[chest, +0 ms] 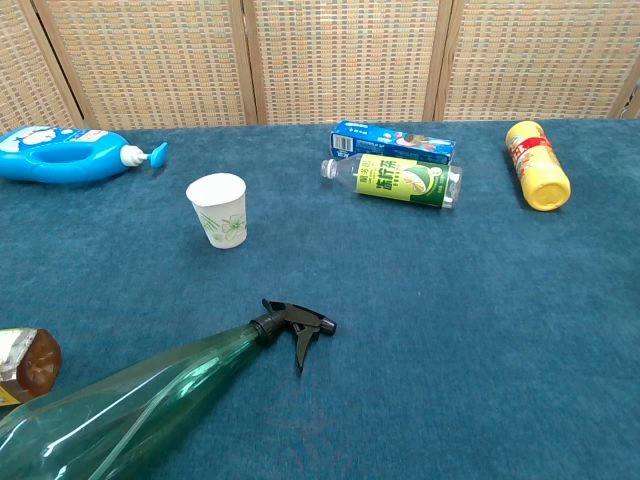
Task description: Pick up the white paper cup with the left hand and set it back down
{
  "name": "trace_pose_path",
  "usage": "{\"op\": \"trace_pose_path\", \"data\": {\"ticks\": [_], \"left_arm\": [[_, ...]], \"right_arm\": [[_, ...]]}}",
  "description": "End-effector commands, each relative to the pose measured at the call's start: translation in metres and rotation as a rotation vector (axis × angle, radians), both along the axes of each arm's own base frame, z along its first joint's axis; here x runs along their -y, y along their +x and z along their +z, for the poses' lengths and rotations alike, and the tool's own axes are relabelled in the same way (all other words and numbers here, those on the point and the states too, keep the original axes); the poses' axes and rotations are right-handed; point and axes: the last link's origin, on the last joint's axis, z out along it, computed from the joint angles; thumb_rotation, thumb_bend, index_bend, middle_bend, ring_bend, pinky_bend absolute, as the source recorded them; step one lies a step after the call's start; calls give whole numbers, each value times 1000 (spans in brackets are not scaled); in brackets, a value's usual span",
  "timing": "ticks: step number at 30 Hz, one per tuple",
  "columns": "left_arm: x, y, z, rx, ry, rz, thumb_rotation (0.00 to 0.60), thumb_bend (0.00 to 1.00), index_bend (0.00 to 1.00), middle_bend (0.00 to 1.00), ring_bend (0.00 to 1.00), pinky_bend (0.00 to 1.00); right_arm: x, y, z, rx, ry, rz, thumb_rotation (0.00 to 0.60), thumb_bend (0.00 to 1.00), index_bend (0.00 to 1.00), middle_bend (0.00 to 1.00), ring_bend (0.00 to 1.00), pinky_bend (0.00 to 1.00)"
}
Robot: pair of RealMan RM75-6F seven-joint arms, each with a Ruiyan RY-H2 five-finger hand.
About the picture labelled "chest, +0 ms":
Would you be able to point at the green spray bottle black trigger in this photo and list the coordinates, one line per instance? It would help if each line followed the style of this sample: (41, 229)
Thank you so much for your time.
(150, 395)

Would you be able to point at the blue toothpaste box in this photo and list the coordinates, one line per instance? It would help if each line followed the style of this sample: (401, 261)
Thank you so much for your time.
(380, 142)

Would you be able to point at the blue pump detergent bottle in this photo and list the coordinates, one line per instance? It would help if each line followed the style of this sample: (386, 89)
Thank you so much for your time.
(102, 161)

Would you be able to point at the white paper cup green print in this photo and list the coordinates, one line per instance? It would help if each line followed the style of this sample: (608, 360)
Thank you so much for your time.
(220, 215)

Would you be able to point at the woven bamboo folding screen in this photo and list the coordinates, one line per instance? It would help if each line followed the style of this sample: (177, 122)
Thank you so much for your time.
(340, 60)

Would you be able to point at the blue felt table cover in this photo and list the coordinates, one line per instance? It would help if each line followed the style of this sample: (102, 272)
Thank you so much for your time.
(450, 300)

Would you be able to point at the yellow squeeze bottle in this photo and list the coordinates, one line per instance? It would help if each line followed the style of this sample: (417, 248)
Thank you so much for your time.
(540, 170)

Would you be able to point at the clear bottle green label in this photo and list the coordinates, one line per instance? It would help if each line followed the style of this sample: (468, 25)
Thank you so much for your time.
(395, 182)

